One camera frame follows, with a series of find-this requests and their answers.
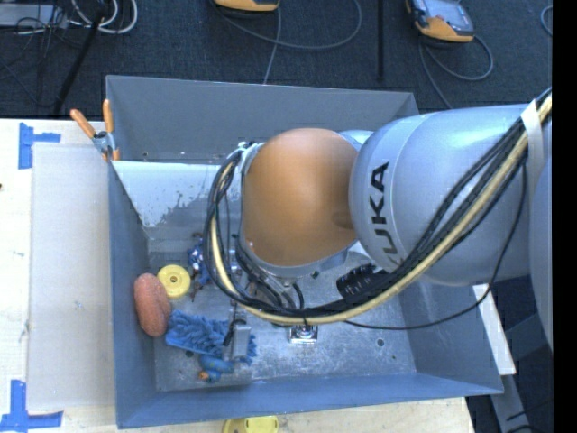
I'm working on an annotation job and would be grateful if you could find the blue fluffy cloth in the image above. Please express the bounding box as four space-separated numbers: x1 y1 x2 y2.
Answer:
164 309 259 365

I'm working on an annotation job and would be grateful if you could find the blue toy bird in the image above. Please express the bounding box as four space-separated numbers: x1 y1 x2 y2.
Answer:
197 353 238 383

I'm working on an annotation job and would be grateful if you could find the dark blue spotted toy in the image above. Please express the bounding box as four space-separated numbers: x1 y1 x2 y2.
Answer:
186 238 213 289

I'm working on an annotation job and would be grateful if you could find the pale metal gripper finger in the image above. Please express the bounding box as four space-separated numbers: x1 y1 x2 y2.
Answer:
224 323 253 363
288 325 319 345

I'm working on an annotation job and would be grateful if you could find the grey metal bin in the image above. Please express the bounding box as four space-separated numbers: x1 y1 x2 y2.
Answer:
104 74 506 430

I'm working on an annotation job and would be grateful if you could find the yellow toy wheel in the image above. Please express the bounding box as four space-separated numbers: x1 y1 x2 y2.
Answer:
156 263 193 300

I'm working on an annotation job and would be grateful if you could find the red-brown oval sponge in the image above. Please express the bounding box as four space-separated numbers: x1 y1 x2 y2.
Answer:
133 272 173 338

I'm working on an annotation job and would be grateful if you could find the pale cardboard board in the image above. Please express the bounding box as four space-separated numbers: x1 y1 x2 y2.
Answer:
25 141 119 417

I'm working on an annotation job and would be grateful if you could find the yellow flat disc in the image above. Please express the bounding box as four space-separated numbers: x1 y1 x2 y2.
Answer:
221 415 280 433

